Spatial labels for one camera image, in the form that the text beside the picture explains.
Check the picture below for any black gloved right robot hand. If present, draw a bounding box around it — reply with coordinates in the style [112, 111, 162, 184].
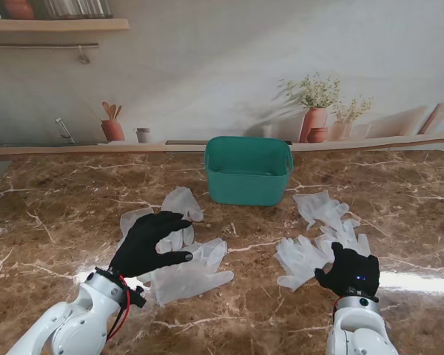
[314, 242, 381, 299]

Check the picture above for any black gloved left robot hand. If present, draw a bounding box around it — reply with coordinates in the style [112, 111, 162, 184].
[109, 211, 194, 279]

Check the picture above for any translucent white disposable glove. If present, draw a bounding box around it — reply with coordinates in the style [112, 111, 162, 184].
[147, 237, 235, 307]
[274, 235, 336, 291]
[316, 220, 373, 260]
[116, 206, 157, 285]
[158, 186, 204, 253]
[292, 190, 351, 231]

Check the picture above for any green plastic basket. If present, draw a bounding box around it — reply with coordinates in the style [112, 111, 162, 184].
[203, 135, 295, 207]

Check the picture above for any printed kitchen scene backdrop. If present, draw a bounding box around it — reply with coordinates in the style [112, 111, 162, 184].
[0, 0, 444, 163]

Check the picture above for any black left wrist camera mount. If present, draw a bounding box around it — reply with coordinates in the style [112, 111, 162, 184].
[124, 284, 147, 308]

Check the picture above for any red black left arm cable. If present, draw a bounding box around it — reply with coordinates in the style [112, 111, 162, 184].
[106, 273, 132, 341]

